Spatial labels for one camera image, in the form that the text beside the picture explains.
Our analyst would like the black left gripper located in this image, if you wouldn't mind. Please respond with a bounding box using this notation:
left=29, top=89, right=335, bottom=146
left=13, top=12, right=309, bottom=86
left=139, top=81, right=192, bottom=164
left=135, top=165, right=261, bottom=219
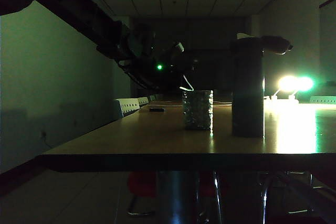
left=146, top=41, right=198, bottom=92

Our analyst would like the dimpled clear glass mug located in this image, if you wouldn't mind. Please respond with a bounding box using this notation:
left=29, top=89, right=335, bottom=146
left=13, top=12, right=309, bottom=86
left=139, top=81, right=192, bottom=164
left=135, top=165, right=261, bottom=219
left=182, top=89, right=214, bottom=131

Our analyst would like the black thermos cup with flip lid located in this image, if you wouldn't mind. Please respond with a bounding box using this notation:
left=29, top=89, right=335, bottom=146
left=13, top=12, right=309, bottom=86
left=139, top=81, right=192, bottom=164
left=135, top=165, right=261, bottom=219
left=230, top=32, right=294, bottom=138

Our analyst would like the red chair with chrome legs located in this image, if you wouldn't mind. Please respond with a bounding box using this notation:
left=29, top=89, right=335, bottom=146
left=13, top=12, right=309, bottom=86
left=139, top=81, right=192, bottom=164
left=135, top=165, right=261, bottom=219
left=127, top=171, right=158, bottom=216
left=198, top=173, right=229, bottom=224

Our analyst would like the framed whiteboard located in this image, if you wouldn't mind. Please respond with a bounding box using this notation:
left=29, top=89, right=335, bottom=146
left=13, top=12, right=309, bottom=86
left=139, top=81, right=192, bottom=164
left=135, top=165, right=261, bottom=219
left=319, top=0, right=336, bottom=88

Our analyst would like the dark wall screen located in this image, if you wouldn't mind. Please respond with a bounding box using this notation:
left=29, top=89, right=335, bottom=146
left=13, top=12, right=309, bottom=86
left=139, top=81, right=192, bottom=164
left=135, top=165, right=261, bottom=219
left=162, top=48, right=233, bottom=96

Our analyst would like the metal table pedestal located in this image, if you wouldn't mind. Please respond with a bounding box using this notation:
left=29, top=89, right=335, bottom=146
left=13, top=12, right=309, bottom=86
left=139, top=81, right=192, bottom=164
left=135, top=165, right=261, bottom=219
left=156, top=170, right=198, bottom=224

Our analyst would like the chrome chair frame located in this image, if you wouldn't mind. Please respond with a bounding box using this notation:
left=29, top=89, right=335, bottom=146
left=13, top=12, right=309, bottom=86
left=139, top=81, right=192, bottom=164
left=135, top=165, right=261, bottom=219
left=258, top=170, right=336, bottom=224

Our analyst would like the wall socket with cord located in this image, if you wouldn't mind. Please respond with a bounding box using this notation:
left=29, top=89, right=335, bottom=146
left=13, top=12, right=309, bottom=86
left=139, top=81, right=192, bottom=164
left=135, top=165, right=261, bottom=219
left=40, top=130, right=53, bottom=149

